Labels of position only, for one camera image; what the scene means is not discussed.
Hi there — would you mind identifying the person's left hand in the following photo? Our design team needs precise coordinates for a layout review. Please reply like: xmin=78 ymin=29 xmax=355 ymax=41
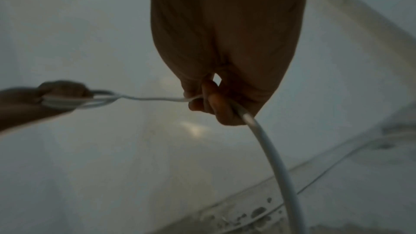
xmin=0 ymin=80 xmax=95 ymax=132

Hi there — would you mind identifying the person's right hand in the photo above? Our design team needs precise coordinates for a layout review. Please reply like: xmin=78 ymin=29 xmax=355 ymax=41
xmin=148 ymin=0 xmax=310 ymax=127

